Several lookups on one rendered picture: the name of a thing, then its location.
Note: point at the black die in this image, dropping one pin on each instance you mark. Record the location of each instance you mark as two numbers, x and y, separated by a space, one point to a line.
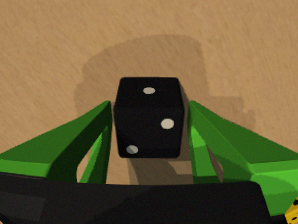
149 116

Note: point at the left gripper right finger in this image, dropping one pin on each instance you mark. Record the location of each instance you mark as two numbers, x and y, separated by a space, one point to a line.
243 155

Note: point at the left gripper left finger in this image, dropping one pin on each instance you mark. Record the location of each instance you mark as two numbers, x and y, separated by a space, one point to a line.
57 153

